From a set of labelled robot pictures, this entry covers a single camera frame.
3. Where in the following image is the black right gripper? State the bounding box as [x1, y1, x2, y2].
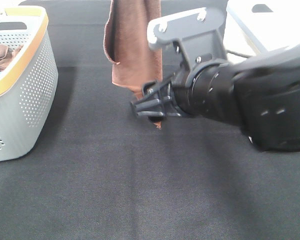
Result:
[130, 75, 190, 118]

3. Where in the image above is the brown microfibre towel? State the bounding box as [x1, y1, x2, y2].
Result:
[103, 0, 164, 130]

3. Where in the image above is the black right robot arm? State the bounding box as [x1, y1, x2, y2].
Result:
[131, 44, 300, 152]

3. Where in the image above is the brown towel in basket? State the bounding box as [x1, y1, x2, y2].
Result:
[0, 44, 23, 72]

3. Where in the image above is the black table cloth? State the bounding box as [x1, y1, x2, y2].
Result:
[0, 0, 300, 240]

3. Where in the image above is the white storage bin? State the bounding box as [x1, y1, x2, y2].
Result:
[223, 0, 300, 63]

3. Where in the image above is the grey perforated laundry basket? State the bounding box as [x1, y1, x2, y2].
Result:
[0, 6, 58, 162]

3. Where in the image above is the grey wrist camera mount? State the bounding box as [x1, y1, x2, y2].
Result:
[146, 7, 228, 72]

